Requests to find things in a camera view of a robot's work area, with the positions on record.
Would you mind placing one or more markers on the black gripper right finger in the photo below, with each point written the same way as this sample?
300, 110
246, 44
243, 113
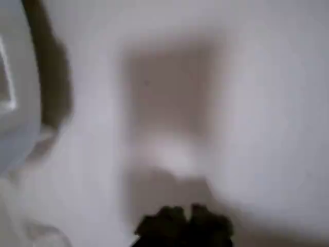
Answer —
210, 229

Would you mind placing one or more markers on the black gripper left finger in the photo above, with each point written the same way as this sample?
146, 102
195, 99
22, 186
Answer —
164, 229

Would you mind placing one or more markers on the white rice cooker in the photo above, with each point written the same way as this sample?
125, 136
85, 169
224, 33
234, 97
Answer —
25, 64

